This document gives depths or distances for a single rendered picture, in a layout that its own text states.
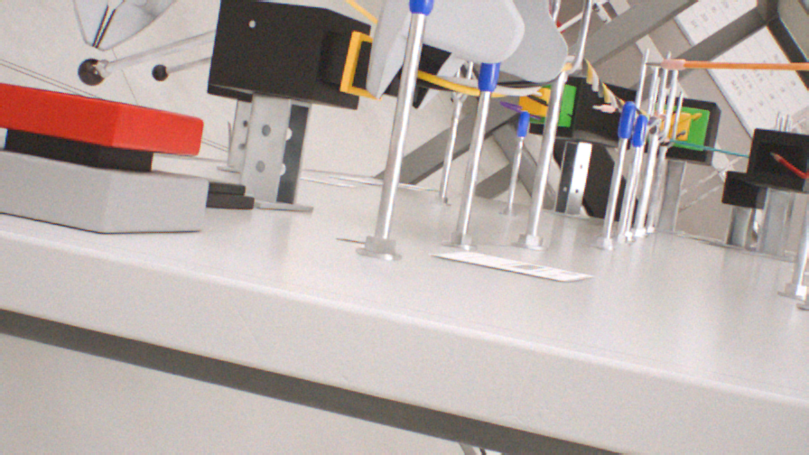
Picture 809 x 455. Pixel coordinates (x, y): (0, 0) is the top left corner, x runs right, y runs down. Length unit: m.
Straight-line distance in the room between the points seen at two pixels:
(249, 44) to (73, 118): 0.22
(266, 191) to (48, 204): 0.22
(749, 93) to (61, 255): 7.96
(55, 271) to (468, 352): 0.10
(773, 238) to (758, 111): 7.09
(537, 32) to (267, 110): 0.12
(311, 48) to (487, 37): 0.09
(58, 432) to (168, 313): 0.53
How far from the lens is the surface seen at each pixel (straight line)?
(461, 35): 0.47
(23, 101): 0.33
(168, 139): 0.34
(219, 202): 0.47
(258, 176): 0.53
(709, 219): 8.07
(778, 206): 1.07
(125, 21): 0.60
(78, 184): 0.31
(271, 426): 1.03
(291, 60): 0.51
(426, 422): 0.39
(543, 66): 0.52
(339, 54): 0.51
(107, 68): 0.60
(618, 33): 1.49
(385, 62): 0.48
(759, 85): 8.19
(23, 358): 0.81
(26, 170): 0.32
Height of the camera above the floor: 1.24
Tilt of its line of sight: 14 degrees down
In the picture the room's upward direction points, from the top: 57 degrees clockwise
